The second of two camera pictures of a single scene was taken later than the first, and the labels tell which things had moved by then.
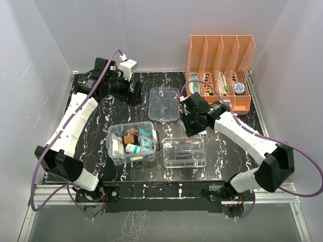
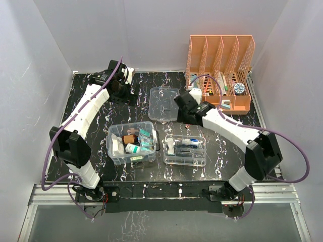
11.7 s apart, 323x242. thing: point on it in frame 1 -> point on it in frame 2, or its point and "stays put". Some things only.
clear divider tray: x=184 y=152 stays put
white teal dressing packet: x=203 y=133 -> x=170 y=150
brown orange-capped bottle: x=129 y=139 stays put
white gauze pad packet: x=117 y=145 stays put
